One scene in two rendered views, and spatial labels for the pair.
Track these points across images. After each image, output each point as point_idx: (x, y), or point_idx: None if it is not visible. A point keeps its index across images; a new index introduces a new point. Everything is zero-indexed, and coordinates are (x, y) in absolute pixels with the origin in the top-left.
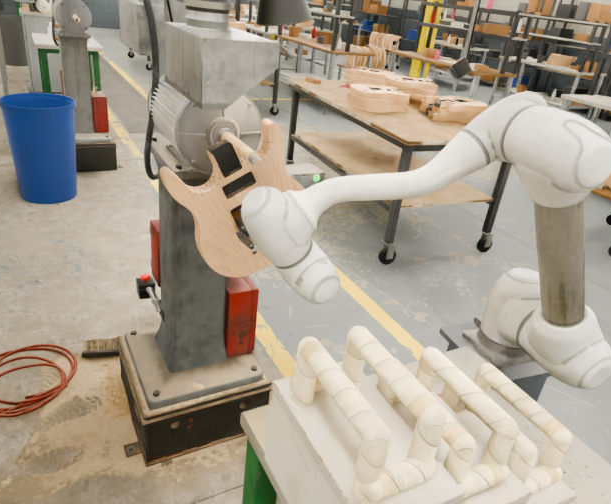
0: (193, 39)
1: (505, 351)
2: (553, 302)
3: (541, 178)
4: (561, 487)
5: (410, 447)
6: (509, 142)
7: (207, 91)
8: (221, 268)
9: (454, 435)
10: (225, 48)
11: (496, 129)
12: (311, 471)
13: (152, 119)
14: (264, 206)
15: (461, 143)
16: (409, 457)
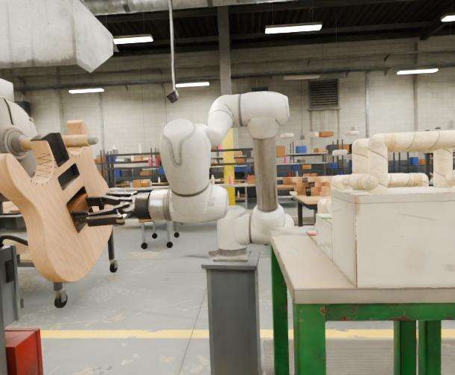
0: (43, 1)
1: (243, 251)
2: (271, 197)
3: (269, 119)
4: None
5: (443, 169)
6: (245, 109)
7: (79, 47)
8: (66, 272)
9: (418, 175)
10: (86, 15)
11: (233, 106)
12: (438, 216)
13: None
14: (195, 126)
15: (221, 114)
16: (447, 173)
